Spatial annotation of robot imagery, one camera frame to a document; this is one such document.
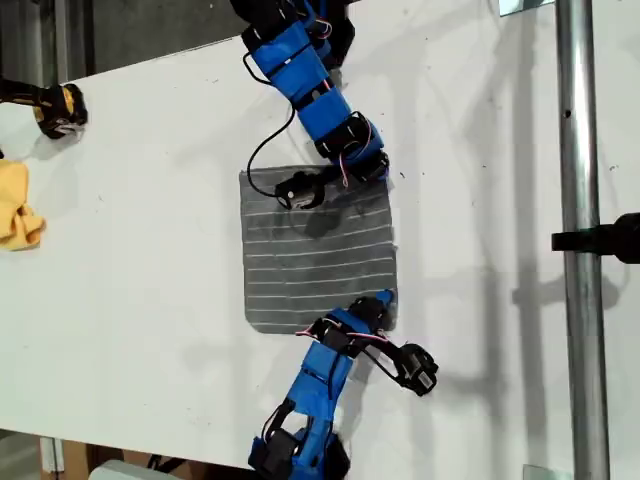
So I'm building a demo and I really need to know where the grey striped towel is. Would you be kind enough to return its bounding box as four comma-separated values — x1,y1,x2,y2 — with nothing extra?
238,164,400,337

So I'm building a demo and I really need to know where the black clamp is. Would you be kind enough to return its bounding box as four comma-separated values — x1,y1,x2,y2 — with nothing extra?
551,212,640,265

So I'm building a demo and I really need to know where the white box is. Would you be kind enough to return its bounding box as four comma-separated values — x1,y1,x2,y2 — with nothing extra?
89,459,186,480

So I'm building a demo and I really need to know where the black yellow power tool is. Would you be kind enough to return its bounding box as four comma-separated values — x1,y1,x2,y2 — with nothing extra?
0,78,90,140

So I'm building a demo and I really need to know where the yellow cloth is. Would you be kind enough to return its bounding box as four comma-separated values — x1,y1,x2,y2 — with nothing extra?
0,158,47,251

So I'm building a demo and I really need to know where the black camera stalk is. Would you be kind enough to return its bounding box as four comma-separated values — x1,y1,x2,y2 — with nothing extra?
319,167,352,194
380,338,409,374

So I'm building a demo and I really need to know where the black camera cable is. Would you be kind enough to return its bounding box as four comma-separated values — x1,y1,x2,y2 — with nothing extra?
243,49,297,197
360,347,404,389

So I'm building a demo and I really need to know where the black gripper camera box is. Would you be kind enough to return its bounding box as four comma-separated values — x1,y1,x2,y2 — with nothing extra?
275,170,326,211
397,343,440,397

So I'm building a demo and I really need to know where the steel post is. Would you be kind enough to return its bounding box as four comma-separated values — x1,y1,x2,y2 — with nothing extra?
554,0,611,480

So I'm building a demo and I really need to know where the clear plate with bracket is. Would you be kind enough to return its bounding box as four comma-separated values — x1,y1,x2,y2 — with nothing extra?
498,0,554,16

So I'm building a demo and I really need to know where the white metal bracket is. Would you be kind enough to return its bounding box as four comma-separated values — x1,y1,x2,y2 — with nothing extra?
39,437,65,474

